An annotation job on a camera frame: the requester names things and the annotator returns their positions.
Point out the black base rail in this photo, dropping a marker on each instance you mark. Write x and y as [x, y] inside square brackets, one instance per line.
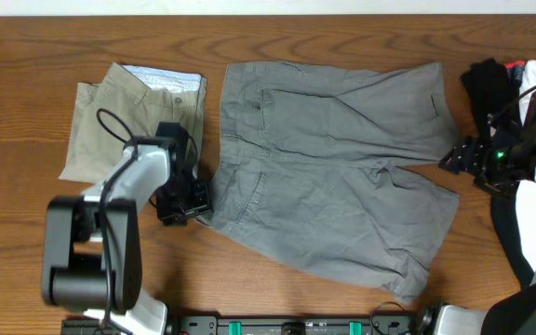
[387, 323]

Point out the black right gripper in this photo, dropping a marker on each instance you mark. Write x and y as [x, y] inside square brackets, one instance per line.
[467, 155]

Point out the grey shorts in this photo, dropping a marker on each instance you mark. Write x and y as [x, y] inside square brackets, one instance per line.
[316, 170]

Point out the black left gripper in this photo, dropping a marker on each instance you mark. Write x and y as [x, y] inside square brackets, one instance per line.
[186, 205]

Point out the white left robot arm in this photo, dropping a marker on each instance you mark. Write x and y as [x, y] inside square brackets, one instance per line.
[92, 257]

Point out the red black garment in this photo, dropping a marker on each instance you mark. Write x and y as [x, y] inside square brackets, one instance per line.
[515, 71]

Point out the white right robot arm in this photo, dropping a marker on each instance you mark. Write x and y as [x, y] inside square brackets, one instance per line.
[513, 315]

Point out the white garment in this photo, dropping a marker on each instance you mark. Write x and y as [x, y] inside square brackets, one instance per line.
[533, 79]

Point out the khaki shorts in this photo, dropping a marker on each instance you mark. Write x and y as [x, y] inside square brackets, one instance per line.
[130, 100]

